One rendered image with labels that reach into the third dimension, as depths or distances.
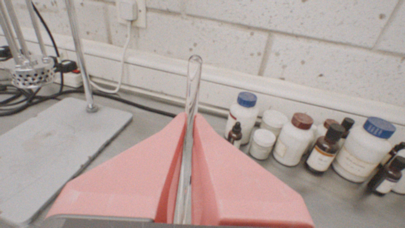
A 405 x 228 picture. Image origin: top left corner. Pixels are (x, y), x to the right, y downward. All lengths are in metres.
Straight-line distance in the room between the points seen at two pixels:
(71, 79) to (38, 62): 0.28
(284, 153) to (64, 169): 0.42
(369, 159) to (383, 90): 0.20
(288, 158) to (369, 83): 0.28
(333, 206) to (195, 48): 0.47
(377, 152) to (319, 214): 0.16
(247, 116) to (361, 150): 0.23
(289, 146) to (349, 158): 0.12
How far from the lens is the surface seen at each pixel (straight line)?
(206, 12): 0.57
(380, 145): 0.51
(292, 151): 0.48
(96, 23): 0.73
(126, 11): 0.63
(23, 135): 0.57
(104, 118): 0.56
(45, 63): 0.44
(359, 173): 0.54
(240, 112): 0.46
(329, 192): 0.50
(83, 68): 0.54
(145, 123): 0.54
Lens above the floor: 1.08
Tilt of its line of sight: 34 degrees down
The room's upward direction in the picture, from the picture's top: 8 degrees clockwise
